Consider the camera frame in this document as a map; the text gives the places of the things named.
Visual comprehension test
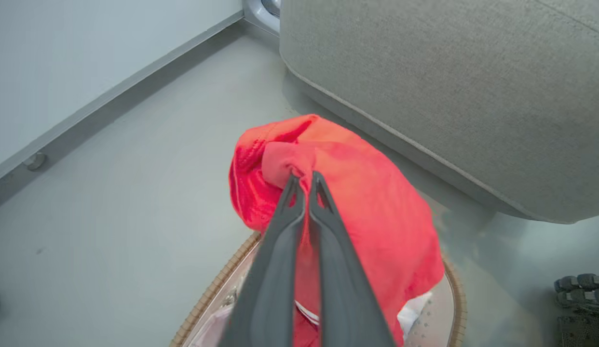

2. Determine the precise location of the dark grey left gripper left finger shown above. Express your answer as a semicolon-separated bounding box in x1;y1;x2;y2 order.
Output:
218;173;306;347

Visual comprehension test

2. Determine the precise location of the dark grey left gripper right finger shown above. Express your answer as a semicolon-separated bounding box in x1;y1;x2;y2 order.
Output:
307;171;395;347

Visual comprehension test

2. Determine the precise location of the red baseball jersey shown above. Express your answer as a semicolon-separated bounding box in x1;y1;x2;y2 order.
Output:
228;114;446;347

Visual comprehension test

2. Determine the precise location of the white basket liner cloth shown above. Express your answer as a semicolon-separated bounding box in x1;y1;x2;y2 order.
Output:
189;270;433;347

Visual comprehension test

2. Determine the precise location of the white laundry basket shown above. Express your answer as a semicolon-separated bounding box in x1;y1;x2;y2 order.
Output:
169;231;468;347

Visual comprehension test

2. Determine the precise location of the grey fabric sofa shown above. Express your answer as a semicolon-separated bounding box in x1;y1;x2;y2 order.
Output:
279;0;599;225

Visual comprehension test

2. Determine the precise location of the small round levelling foot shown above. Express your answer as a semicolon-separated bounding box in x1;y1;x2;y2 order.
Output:
23;152;47;171

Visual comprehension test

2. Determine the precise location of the grey partition bottom rail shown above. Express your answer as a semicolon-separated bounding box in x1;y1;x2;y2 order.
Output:
0;10;245;186

